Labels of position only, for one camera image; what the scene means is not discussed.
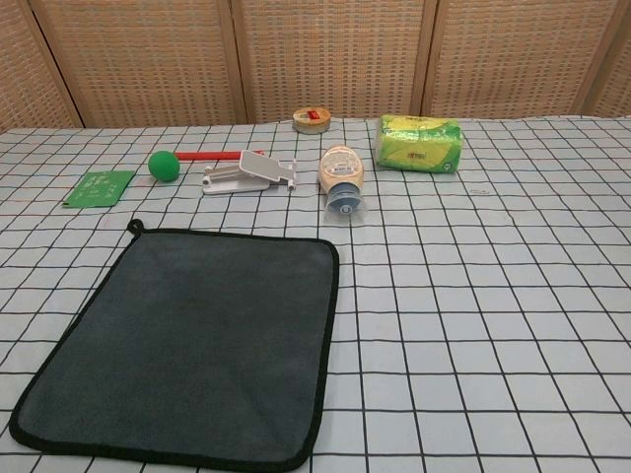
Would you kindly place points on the black and yellow cloth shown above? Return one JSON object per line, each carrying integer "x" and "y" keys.
{"x": 197, "y": 320}

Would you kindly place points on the beige sauce squeeze bottle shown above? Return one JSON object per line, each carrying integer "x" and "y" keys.
{"x": 340, "y": 170}

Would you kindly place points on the white folding phone stand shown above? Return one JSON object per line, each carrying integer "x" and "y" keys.
{"x": 256, "y": 170}

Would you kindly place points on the red stick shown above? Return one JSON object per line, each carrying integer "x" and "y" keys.
{"x": 212, "y": 155}

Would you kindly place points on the green yellow tissue pack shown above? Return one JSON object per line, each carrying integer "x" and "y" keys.
{"x": 419, "y": 145}

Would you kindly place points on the white black checked tablecloth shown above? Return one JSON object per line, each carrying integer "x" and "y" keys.
{"x": 468, "y": 295}

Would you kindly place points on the green ball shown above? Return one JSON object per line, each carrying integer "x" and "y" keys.
{"x": 165, "y": 167}

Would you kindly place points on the woven rattan folding screen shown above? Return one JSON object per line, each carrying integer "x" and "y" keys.
{"x": 320, "y": 54}

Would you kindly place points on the green sachet packet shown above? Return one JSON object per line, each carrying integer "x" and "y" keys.
{"x": 101, "y": 188}

